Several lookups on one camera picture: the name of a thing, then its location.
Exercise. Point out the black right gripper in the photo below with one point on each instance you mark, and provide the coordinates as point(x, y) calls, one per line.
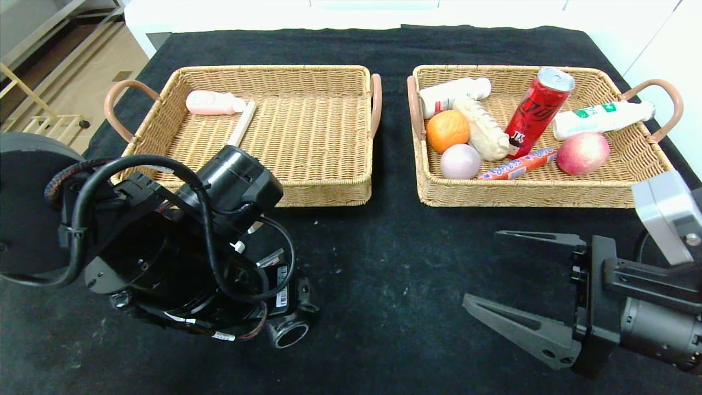
point(594, 307)

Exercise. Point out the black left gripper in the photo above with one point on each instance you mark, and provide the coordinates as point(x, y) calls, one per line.
point(283, 292)

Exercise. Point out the black cosmetic tube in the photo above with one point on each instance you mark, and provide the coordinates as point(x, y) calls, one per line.
point(288, 332)

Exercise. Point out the orange sausage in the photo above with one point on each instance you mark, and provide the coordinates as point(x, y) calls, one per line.
point(518, 164)

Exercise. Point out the pale pink round bun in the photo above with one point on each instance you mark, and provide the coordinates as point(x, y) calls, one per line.
point(460, 162)

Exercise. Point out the striped bread roll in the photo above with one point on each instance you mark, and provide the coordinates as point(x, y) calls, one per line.
point(485, 131)

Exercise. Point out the red soda can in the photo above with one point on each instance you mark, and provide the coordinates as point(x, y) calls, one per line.
point(535, 118)

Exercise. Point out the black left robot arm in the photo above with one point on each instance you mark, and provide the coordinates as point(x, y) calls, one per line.
point(27, 219)

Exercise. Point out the red apple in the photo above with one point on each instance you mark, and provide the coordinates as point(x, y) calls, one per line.
point(582, 153)

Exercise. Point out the cream stick with yellow end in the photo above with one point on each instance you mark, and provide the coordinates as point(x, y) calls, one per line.
point(244, 125)

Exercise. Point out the white bottle with green label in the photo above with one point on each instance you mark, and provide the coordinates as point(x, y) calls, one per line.
point(592, 118)

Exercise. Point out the orange fruit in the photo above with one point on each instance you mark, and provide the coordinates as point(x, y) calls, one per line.
point(447, 130)

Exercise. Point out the small pink bottle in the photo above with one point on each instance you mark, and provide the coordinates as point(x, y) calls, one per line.
point(211, 103)

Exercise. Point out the white bottle with red label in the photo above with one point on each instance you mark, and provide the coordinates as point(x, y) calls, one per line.
point(441, 94)

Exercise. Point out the cream metal rack with wheels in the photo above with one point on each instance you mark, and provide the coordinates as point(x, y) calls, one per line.
point(52, 123)

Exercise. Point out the white table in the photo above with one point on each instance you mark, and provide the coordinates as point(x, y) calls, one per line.
point(159, 16)

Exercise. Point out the grey metal shelf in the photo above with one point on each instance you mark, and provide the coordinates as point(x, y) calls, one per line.
point(33, 41)

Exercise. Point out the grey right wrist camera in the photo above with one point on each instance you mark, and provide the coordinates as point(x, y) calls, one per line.
point(663, 214)

